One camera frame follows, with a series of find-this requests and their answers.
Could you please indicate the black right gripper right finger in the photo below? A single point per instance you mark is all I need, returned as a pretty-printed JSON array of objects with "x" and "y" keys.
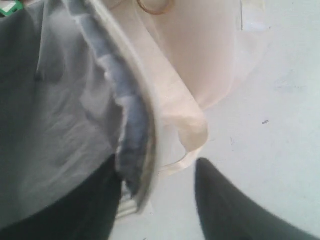
[{"x": 225, "y": 213}]

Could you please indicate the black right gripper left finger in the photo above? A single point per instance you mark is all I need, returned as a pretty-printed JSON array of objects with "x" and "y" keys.
[{"x": 87, "y": 213}]

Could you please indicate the cream fabric duffel bag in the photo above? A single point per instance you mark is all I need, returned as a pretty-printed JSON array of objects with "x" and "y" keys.
[{"x": 81, "y": 80}]

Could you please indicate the gold ring zipper pull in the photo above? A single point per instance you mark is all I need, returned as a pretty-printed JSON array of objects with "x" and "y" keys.
[{"x": 156, "y": 7}]

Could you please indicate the colourful key tag bunch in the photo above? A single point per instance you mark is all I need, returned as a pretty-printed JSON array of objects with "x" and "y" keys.
[{"x": 8, "y": 7}]

